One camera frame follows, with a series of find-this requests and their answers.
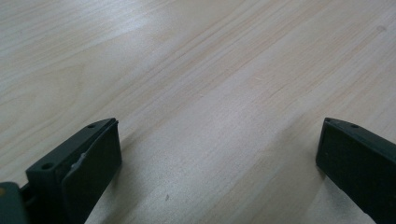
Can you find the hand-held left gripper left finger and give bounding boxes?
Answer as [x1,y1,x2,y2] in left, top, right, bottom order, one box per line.
[25,117,123,224]

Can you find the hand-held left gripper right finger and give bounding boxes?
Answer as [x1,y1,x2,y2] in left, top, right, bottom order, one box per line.
[315,117,396,224]

